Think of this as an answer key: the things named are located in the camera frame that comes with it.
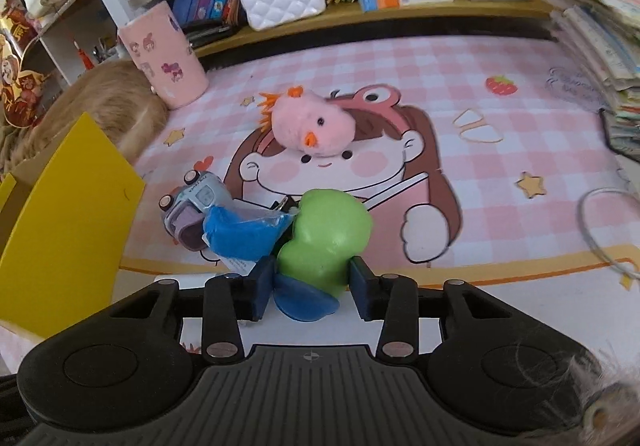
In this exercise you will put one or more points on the pink checkered table mat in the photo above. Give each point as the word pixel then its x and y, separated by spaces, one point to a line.
pixel 471 154

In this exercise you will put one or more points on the yellow cardboard box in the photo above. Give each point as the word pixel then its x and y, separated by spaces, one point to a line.
pixel 64 227

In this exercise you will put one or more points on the stack of magazines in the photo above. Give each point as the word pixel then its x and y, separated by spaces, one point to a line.
pixel 603 37

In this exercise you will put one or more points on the white storage shelf unit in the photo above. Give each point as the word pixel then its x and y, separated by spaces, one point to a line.
pixel 85 26

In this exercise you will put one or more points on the pink sticker cup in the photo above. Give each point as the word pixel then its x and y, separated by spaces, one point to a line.
pixel 158 47

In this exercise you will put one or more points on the black binder clip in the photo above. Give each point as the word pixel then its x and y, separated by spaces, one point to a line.
pixel 287 205

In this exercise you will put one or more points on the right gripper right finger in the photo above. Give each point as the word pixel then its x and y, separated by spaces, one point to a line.
pixel 393 300

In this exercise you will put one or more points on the blue fluffy pompom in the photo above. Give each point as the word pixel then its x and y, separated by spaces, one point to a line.
pixel 244 232

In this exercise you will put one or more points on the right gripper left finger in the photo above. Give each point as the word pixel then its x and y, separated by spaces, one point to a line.
pixel 228 300

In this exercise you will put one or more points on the orange white cat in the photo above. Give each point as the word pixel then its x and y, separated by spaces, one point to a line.
pixel 119 98

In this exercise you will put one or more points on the grey purple toy car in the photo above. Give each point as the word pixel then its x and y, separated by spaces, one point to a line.
pixel 185 209

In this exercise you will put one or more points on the green blue tumbler toy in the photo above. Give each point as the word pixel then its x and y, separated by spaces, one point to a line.
pixel 329 229

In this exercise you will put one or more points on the red gold fortune god decoration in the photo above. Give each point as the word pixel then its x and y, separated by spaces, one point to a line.
pixel 21 88

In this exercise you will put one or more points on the pink plush chick toy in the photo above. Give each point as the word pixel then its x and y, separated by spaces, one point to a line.
pixel 299 119

